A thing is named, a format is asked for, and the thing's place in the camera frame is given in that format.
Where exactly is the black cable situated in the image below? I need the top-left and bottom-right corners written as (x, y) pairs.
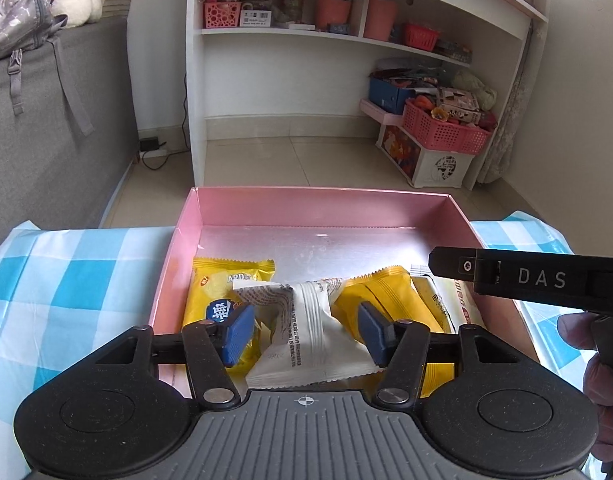
top-left (140, 75), bottom-right (190, 172)

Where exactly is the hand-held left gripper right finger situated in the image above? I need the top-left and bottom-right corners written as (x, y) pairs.
top-left (357, 301), bottom-right (522, 406)

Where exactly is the small red basket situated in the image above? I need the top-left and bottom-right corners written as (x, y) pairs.
top-left (404, 22), bottom-right (440, 52)

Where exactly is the grey patterned backpack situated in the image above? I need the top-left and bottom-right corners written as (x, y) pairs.
top-left (0, 0), bottom-right (95, 137)

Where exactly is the person's right hand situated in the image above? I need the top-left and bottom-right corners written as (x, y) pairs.
top-left (558, 312), bottom-right (613, 461)

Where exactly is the pale green plush toy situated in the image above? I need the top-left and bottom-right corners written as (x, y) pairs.
top-left (453, 69), bottom-right (498, 106)

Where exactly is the white shelf unit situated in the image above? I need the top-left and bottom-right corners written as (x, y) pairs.
top-left (185, 0), bottom-right (550, 191)

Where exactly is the white packet with red print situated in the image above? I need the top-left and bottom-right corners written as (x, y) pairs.
top-left (411, 265), bottom-right (482, 335)

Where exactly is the white printed storage box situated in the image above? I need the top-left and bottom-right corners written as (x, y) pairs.
top-left (375, 122), bottom-right (475, 190)

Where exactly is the white labelled box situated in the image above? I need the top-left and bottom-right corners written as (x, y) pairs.
top-left (240, 9), bottom-right (273, 28)

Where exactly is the white triangular snack packet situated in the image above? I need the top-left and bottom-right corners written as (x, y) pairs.
top-left (231, 280), bottom-right (382, 390)

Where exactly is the large pink plastic basket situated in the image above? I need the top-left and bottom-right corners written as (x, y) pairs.
top-left (403, 99), bottom-right (492, 156)

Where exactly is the tall pink cup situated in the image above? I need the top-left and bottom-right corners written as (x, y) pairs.
top-left (363, 0), bottom-right (400, 41)

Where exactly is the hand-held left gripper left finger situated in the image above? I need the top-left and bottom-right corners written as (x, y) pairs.
top-left (94, 302), bottom-right (257, 407)

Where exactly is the small pink perforated basket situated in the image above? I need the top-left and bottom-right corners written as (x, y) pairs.
top-left (203, 1), bottom-right (242, 29)

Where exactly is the pink pen cup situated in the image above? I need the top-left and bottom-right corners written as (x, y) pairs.
top-left (315, 0), bottom-right (352, 31)

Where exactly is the grey sofa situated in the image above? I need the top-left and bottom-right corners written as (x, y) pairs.
top-left (0, 14), bottom-right (140, 262)

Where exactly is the blue storage box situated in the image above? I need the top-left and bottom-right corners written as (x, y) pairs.
top-left (369, 76), bottom-right (417, 115)

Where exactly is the lace curtain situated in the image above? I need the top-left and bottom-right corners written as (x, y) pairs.
top-left (479, 10), bottom-right (533, 187)

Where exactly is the white plush toy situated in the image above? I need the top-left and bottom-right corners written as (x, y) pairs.
top-left (50, 0), bottom-right (103, 29)

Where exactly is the small printed carton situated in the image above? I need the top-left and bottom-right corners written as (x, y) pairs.
top-left (437, 87), bottom-right (482, 124)

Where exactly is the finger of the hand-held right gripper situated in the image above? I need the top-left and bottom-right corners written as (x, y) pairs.
top-left (429, 246), bottom-right (502, 295)

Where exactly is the yellow packet with blue circle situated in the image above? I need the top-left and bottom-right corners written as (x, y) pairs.
top-left (181, 256), bottom-right (277, 376)

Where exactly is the pink and white cardboard box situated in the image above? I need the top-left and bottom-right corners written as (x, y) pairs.
top-left (147, 186), bottom-right (540, 397)

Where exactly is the blue checked tablecloth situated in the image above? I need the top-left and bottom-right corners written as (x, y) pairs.
top-left (0, 209), bottom-right (578, 480)

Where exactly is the plain yellow snack packet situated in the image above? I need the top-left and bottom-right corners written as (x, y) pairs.
top-left (334, 265), bottom-right (457, 398)

